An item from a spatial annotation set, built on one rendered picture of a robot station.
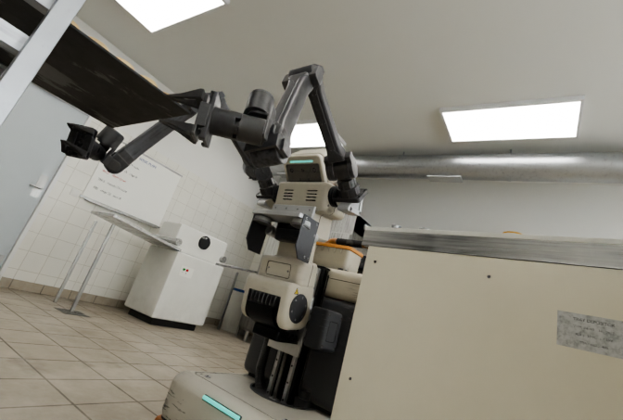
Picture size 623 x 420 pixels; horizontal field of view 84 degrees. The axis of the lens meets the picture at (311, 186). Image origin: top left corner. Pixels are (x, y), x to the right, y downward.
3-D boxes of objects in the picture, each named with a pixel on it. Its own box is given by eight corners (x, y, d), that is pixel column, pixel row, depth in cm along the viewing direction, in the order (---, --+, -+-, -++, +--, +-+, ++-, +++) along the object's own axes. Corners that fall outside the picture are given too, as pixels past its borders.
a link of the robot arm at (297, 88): (324, 78, 105) (292, 86, 109) (318, 60, 102) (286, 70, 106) (292, 168, 74) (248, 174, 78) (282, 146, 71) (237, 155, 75)
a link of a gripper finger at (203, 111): (150, 124, 65) (201, 136, 66) (162, 90, 66) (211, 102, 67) (159, 136, 71) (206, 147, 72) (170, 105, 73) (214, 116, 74)
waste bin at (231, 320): (255, 337, 573) (268, 298, 595) (234, 334, 532) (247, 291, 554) (233, 329, 603) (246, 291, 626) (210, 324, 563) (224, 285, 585)
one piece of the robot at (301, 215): (263, 257, 147) (278, 210, 154) (315, 266, 130) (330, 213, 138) (237, 245, 136) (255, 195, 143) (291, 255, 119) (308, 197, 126)
